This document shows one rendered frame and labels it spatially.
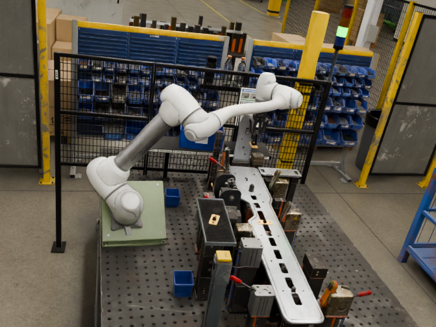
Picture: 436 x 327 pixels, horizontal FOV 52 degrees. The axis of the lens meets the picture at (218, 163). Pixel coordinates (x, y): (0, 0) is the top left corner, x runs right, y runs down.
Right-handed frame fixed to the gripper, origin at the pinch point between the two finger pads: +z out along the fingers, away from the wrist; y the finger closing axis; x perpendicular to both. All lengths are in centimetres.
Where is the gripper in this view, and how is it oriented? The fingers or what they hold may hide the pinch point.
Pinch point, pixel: (254, 139)
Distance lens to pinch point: 276.7
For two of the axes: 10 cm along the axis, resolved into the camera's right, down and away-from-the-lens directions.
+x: -1.6, -4.6, 8.7
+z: -1.5, 8.8, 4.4
